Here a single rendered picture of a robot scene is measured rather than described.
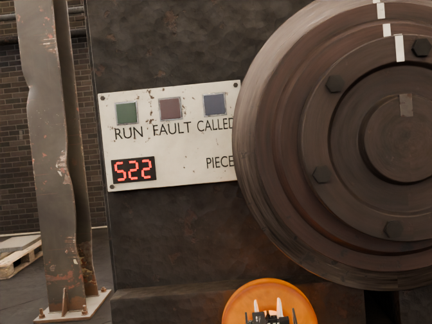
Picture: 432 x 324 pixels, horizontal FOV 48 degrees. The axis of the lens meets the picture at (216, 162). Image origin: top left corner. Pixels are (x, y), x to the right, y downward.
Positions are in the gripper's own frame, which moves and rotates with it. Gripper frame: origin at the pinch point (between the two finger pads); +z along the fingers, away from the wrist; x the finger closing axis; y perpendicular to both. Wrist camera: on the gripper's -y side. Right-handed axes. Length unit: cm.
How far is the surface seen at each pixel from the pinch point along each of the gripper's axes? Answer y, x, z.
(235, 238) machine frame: 7.4, 4.2, 14.0
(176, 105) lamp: 32.8, 12.2, 18.1
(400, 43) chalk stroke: 41.5, -20.8, -1.6
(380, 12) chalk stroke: 45, -21, 6
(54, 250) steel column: -99, 135, 232
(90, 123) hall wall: -89, 205, 603
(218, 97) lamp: 33.4, 4.5, 18.2
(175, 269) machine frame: 2.8, 16.0, 12.7
